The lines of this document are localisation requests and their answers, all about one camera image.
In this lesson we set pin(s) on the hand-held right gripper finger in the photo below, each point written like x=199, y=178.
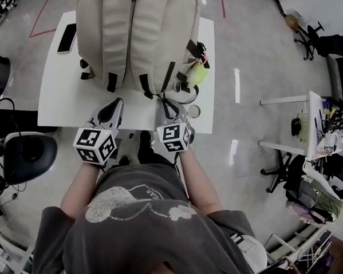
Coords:
x=181, y=111
x=161, y=112

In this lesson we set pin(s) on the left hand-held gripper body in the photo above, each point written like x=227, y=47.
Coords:
x=95, y=143

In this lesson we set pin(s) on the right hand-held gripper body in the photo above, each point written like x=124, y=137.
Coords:
x=173, y=136

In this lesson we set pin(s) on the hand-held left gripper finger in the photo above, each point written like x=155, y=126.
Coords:
x=120, y=113
x=97, y=113

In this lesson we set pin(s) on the beige backpack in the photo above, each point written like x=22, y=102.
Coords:
x=143, y=34

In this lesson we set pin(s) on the person's left forearm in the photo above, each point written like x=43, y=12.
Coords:
x=76, y=190

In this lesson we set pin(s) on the person's right forearm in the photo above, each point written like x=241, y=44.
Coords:
x=199, y=183

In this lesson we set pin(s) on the person's right black shoe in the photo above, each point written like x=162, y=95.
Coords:
x=145, y=137

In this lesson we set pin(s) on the person's black shoe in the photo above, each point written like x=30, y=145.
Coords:
x=145, y=137
x=124, y=160

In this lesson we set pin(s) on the person's black trousers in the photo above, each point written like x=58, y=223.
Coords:
x=152, y=157

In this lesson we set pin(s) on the person's left black shoe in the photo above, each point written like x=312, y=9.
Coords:
x=124, y=160

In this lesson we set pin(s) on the white table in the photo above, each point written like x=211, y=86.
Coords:
x=60, y=96

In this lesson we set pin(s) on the yellow-green plush toy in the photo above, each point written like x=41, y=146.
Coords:
x=198, y=73

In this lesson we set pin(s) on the dark grey stool seat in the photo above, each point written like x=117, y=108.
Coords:
x=46, y=157

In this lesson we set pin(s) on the black smartphone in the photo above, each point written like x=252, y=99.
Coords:
x=66, y=38

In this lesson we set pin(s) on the person's grey printed t-shirt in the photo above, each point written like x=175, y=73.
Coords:
x=137, y=244

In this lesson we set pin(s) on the black office chair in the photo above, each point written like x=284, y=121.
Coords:
x=312, y=37
x=279, y=171
x=340, y=167

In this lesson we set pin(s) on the red tape strip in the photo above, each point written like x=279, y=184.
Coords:
x=222, y=5

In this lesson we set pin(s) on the small black bag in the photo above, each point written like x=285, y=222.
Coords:
x=295, y=126

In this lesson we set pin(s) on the white cluttered desk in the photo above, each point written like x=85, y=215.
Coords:
x=313, y=111

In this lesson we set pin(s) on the white waist pack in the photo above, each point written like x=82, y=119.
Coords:
x=252, y=249

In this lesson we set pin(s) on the white metal shelf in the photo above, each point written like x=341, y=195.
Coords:
x=23, y=264

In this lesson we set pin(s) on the small wooden guitar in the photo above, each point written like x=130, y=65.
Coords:
x=291, y=20

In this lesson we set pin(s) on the white metal rack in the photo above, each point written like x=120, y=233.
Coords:
x=283, y=243

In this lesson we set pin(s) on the pile of desk clutter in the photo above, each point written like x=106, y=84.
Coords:
x=335, y=125

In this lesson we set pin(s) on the pile of clothes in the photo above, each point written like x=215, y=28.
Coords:
x=324, y=200

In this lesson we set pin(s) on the black eyeglasses frame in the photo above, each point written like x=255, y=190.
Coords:
x=270, y=268

